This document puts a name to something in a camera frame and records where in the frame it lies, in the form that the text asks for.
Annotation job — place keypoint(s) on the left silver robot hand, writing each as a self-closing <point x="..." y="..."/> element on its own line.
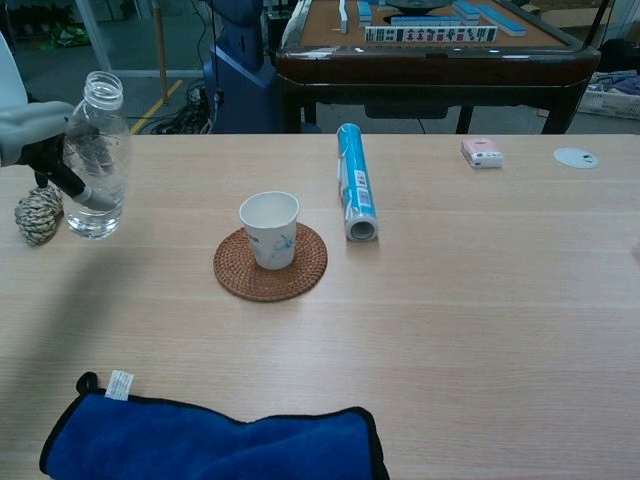
<point x="30" y="130"/>

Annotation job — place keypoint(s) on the clear plastic bottle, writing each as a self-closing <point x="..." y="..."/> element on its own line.
<point x="102" y="125"/>

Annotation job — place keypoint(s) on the white paper cup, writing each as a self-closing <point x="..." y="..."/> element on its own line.
<point x="270" y="235"/>

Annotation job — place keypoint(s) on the wooden pole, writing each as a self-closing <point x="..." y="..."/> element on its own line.
<point x="162" y="55"/>

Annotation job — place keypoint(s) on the blue machine base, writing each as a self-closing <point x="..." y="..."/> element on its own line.
<point x="240" y="95"/>

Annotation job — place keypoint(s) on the brown woven round coaster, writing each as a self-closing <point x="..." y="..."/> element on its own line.
<point x="305" y="270"/>

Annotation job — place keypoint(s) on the blue wrapped bag roll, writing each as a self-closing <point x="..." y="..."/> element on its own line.
<point x="356" y="185"/>

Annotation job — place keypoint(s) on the blue cloth with black trim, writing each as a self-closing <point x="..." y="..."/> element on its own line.
<point x="210" y="445"/>

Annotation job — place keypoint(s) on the dark wooden mahjong table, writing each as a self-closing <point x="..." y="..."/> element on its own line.
<point x="435" y="70"/>

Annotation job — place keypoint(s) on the blue backed mahjong tile row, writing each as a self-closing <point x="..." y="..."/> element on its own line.
<point x="425" y="20"/>
<point x="495" y="17"/>

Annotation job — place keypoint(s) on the white faced mahjong tile row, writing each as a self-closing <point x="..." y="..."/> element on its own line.
<point x="430" y="34"/>

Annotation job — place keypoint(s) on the pink playing card box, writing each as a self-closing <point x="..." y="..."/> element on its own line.
<point x="482" y="152"/>

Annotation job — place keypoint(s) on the white round lid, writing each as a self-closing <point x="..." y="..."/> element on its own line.
<point x="575" y="157"/>

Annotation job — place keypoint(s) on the white plastic basket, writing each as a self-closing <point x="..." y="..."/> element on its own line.
<point x="610" y="100"/>

